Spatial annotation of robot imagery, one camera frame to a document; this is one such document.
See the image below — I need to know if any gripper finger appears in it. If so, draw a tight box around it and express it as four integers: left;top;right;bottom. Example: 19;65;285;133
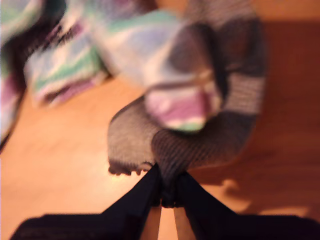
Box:
99;163;162;240
176;172;241;240

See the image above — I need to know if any grey frilled-cuff sock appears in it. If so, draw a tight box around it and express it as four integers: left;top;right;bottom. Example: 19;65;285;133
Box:
107;0;270;209

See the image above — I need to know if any pastel tie-dye sock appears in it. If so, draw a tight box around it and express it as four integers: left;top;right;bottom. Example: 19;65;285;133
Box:
0;0;111;146
88;9;225;137

